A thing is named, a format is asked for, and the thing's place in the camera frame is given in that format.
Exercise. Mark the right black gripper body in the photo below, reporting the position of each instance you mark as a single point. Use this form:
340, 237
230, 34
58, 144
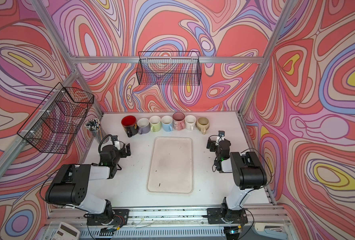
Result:
214, 148

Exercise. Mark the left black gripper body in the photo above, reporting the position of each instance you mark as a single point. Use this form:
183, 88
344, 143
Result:
120, 154

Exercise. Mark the beige teapot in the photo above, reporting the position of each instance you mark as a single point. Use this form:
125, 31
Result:
202, 124

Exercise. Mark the black mug red inside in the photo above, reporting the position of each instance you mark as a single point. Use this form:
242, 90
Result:
130, 126

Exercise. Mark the white mug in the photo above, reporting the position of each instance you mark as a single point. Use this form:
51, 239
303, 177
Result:
190, 122

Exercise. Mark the purple mug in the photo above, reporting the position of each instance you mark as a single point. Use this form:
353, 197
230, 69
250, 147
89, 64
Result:
143, 126

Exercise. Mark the pink mug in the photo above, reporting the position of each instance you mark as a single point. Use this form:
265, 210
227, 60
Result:
178, 121

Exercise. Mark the beige serving tray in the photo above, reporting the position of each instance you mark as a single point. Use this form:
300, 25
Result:
171, 167

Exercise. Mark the light green mug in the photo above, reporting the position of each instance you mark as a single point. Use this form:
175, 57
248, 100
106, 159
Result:
155, 123

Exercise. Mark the light blue mug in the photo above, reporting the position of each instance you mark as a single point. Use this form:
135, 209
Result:
167, 123

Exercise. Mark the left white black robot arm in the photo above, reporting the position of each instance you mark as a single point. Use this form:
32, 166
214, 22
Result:
70, 185

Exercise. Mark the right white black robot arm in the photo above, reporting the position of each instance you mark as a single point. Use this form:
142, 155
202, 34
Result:
248, 176

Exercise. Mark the metal cup of pens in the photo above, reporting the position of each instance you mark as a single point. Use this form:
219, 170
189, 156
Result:
95, 128

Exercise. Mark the white calculator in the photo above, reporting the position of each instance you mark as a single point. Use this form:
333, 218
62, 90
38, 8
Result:
65, 232

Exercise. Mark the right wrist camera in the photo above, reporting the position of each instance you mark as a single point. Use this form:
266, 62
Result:
220, 136

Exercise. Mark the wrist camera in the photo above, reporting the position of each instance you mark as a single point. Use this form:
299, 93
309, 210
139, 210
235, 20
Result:
115, 140
220, 136

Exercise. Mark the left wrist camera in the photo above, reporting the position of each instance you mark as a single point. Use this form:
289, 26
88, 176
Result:
115, 140

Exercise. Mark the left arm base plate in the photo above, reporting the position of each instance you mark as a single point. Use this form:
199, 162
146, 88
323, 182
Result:
119, 216

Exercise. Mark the left black wire basket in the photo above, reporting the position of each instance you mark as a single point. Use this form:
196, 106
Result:
59, 121

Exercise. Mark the black wire basket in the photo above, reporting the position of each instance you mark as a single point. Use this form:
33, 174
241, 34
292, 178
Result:
59, 121
169, 68

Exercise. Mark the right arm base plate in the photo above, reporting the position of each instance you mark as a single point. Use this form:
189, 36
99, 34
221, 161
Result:
226, 216

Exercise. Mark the back black wire basket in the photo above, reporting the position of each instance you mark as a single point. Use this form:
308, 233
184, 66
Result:
169, 68

